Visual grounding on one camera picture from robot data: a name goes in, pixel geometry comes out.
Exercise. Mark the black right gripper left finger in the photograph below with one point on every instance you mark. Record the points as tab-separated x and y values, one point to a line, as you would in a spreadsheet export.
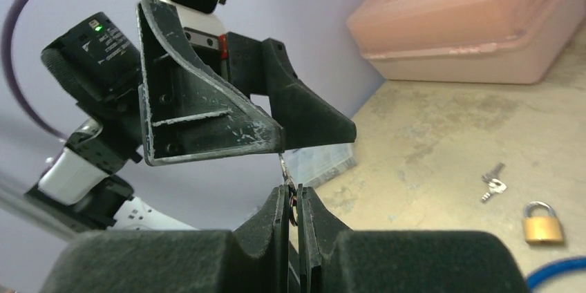
252	258

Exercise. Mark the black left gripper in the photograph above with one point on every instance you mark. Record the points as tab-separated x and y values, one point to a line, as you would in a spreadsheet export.
190	113

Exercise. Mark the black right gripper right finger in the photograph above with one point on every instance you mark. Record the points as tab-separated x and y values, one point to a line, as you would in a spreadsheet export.
336	258

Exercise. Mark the small padlock key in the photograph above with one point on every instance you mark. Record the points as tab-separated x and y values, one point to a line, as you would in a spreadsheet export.
288	181

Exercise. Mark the brass padlock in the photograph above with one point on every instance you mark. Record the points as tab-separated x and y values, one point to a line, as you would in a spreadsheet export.
545	229

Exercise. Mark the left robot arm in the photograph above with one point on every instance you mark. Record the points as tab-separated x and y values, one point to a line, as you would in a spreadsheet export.
101	69

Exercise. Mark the clear plastic screw organizer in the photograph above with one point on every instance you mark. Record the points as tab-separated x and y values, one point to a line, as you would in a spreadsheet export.
315	166

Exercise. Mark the pink plastic toolbox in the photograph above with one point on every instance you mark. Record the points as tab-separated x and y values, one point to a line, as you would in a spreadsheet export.
472	41

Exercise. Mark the silver key on ring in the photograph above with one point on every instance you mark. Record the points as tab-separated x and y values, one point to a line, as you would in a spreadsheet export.
493	174

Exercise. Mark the blue cable lock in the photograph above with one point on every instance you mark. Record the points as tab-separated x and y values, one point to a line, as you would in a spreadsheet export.
554	269

